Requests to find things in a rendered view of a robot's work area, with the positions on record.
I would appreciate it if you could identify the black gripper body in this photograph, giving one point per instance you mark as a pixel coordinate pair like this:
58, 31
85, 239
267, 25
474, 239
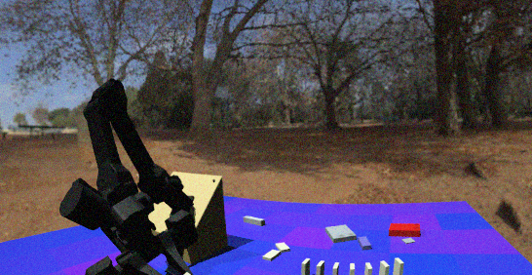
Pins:
146, 244

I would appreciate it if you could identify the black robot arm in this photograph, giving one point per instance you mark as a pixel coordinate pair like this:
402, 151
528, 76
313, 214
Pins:
116, 200

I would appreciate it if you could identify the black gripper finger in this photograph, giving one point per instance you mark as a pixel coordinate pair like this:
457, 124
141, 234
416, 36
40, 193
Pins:
136, 265
173, 252

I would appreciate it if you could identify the red rectangular block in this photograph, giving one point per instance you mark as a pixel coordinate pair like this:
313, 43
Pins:
407, 230

